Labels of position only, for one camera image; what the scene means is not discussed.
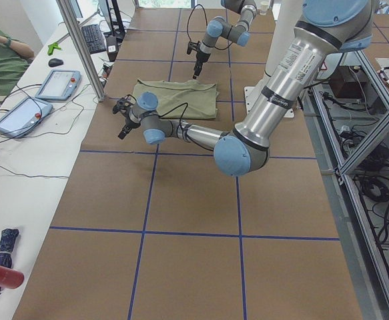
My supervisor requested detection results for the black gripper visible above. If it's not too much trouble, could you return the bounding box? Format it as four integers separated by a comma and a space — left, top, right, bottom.
187, 41, 211, 79
112, 95, 141, 139

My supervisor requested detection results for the olive green long-sleeve shirt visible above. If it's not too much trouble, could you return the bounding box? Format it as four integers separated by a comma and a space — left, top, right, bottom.
132, 79, 218, 119

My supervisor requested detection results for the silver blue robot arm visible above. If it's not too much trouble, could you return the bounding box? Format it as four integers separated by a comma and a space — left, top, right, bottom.
187, 0, 258, 79
112, 1, 379, 177

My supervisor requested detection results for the far blue teach pendant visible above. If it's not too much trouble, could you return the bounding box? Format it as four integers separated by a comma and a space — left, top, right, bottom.
35, 69, 81, 101

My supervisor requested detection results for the blue teach pendant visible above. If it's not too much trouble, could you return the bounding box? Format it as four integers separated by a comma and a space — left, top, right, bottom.
0, 97, 53, 138
35, 69, 81, 101

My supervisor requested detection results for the black keyboard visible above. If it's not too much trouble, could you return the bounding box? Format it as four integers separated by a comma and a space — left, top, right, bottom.
81, 24, 107, 54

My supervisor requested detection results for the white paper cup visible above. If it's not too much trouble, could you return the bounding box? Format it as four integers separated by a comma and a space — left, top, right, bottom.
258, 1, 270, 15

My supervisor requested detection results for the black computer mouse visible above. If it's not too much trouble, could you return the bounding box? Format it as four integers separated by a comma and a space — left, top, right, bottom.
48, 58, 64, 67

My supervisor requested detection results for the green plastic tool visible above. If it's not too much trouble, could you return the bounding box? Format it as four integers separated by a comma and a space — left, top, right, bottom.
47, 42, 61, 56

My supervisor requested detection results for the near blue teach pendant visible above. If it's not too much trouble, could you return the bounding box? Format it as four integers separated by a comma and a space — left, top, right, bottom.
0, 97, 53, 138

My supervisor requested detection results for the folded dark blue umbrella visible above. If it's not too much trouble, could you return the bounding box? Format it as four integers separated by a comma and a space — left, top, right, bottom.
0, 229, 19, 291

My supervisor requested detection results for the red cylindrical bottle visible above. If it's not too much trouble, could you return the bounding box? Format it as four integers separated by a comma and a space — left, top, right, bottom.
0, 265, 25, 289

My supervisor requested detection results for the aluminium frame post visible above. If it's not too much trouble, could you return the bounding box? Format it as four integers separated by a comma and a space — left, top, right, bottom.
56, 0, 105, 102

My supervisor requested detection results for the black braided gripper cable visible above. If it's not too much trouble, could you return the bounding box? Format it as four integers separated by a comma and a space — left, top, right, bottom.
157, 102, 215, 153
186, 3, 235, 51

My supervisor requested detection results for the white central pedestal column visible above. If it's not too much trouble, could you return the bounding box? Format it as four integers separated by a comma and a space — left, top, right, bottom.
244, 0, 303, 113

